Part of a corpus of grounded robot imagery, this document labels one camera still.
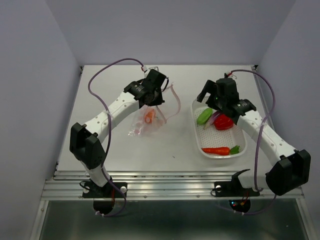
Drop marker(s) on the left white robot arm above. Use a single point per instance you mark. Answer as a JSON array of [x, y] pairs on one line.
[[90, 141]]

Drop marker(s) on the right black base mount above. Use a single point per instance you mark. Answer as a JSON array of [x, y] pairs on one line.
[[240, 197]]

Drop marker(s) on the aluminium rail frame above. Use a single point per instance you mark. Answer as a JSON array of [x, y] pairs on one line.
[[141, 185]]

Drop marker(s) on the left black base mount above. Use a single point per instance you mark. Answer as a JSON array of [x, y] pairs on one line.
[[104, 198]]

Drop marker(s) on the white perforated plastic basket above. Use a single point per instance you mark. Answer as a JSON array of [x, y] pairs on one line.
[[213, 138]]

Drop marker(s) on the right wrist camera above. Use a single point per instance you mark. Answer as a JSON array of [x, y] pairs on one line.
[[229, 75]]

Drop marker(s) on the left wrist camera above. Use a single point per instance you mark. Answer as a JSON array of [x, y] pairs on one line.
[[146, 69]]

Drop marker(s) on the purple toy eggplant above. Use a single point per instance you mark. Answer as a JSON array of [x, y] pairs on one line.
[[211, 120]]

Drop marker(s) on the red toy bell pepper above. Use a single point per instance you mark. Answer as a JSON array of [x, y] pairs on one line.
[[223, 122]]

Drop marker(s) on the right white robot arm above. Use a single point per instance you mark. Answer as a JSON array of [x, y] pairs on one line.
[[290, 168]]

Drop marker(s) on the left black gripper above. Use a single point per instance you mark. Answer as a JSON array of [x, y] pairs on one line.
[[159, 101]]

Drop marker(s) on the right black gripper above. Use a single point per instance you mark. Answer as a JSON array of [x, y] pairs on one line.
[[209, 87]]

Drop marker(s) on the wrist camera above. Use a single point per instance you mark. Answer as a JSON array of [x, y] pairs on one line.
[[146, 69], [229, 75]]

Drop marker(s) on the orange toy pumpkin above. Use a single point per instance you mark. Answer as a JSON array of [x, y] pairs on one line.
[[149, 115]]

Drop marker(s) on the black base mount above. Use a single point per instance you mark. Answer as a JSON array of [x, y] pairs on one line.
[[240, 197], [104, 198]]

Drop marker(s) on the orange toy carrot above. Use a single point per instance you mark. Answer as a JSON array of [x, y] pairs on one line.
[[222, 151]]

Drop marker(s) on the green toy bitter gourd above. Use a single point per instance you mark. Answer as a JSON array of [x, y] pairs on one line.
[[204, 116]]

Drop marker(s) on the clear pink-dotted zip bag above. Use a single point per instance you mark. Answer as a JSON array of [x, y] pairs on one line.
[[140, 129]]

